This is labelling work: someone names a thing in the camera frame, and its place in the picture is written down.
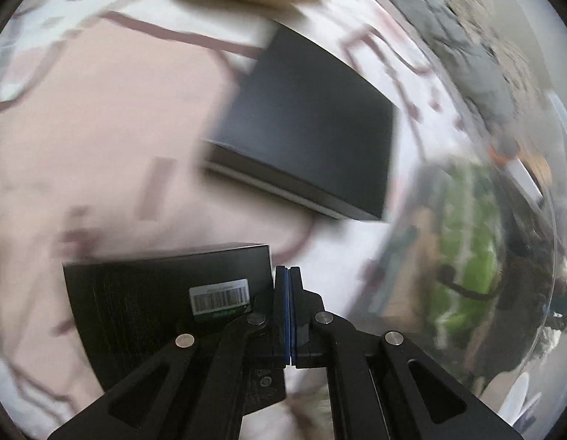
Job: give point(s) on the plain black box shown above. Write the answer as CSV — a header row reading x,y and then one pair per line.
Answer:
x,y
311,123

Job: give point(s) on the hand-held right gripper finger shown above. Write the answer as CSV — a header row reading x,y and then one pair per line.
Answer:
x,y
283,321
295,321

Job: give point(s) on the clear plastic storage bin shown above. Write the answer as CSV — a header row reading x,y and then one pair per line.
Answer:
x,y
517,247

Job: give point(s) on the grey duvet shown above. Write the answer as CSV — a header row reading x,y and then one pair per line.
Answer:
x,y
448,32

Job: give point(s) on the black box with barcode label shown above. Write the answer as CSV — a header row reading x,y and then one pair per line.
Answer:
x,y
136,298

